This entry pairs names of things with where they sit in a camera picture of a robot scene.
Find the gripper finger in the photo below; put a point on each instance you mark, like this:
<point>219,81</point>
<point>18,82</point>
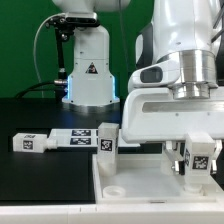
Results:
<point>217,151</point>
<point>172,150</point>

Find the black camera stand pole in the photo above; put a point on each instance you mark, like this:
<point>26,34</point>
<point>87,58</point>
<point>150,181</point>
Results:
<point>62,74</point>

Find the black camera on stand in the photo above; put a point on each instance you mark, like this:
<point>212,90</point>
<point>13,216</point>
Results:
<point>71,19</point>

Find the white square tabletop tray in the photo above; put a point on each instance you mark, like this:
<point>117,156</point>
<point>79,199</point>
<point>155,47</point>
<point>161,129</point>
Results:
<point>139,180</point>

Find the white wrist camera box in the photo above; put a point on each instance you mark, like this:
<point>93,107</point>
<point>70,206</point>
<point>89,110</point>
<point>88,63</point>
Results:
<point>161,74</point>

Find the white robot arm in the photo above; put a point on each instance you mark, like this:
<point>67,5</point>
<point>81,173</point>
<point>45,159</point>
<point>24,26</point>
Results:
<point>177,97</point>

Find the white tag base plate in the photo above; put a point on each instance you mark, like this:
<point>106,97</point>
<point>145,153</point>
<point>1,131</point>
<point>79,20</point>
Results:
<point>86,138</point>

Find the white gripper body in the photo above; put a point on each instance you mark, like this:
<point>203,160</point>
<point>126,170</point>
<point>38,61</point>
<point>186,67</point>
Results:
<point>152,115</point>

